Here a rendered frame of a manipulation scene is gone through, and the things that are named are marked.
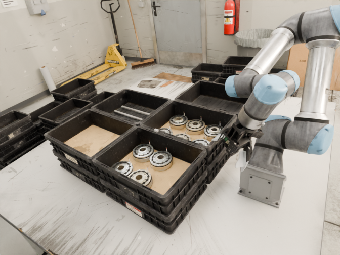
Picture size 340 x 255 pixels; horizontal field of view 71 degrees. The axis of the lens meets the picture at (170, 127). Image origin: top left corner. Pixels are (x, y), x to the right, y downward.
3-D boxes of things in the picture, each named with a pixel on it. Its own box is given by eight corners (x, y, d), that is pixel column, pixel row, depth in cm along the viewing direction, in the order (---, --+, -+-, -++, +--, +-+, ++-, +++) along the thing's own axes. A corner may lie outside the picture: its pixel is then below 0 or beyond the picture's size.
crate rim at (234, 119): (238, 119, 118) (238, 114, 117) (208, 153, 99) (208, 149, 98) (173, 102, 140) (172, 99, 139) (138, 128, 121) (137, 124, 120)
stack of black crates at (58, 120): (86, 133, 266) (72, 97, 241) (105, 139, 251) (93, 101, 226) (56, 155, 239) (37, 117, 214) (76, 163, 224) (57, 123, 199)
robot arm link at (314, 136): (291, 149, 101) (311, 17, 97) (332, 157, 90) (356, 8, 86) (279, 150, 93) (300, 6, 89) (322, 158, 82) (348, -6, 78)
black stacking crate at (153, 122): (236, 134, 124) (237, 116, 117) (208, 169, 105) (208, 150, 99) (174, 117, 145) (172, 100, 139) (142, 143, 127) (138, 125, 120)
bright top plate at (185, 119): (190, 118, 133) (190, 117, 133) (180, 127, 127) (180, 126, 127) (176, 114, 139) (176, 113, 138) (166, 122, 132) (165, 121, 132)
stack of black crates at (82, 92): (88, 110, 312) (77, 77, 287) (105, 114, 298) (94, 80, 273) (64, 125, 285) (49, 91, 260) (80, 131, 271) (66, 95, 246)
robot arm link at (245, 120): (254, 99, 73) (274, 117, 69) (247, 110, 76) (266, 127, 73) (238, 106, 69) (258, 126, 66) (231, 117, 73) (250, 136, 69)
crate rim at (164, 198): (208, 153, 99) (208, 149, 98) (165, 204, 81) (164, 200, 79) (138, 128, 121) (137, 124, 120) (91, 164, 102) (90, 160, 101)
